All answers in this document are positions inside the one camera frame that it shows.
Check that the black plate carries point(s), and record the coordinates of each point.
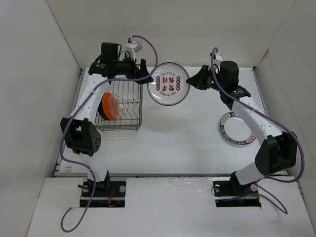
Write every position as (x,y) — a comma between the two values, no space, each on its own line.
(101,112)

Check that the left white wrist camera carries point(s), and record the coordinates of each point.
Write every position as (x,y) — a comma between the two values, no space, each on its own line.
(133,47)

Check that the grey wire dish rack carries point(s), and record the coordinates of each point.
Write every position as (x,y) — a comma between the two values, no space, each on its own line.
(130,92)

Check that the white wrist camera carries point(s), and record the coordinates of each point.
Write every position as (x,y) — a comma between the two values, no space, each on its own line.
(133,47)
(217,59)

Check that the orange plate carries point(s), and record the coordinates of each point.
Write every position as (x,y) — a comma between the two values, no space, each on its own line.
(109,106)

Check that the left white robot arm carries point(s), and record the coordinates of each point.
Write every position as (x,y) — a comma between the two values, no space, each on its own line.
(81,139)

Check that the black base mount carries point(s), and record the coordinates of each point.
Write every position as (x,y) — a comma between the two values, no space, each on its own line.
(112,196)
(228,196)

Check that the white plate red characters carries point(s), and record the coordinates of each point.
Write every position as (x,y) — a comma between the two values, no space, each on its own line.
(169,86)

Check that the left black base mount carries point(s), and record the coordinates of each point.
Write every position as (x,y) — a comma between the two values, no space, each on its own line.
(112,196)

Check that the white plate green rim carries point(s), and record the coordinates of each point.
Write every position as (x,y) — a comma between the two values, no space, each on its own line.
(235,131)

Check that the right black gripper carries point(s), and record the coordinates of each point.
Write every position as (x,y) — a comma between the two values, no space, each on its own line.
(198,80)

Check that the clear glass plate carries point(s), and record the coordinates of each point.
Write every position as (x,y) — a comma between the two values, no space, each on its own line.
(119,106)

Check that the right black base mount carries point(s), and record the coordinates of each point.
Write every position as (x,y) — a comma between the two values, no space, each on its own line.
(228,196)

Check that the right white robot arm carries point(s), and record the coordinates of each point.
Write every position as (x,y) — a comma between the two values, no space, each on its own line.
(278,148)

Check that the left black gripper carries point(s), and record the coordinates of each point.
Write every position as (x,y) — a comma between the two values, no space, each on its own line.
(134,68)

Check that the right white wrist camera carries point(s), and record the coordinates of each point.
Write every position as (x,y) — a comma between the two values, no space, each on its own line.
(217,59)

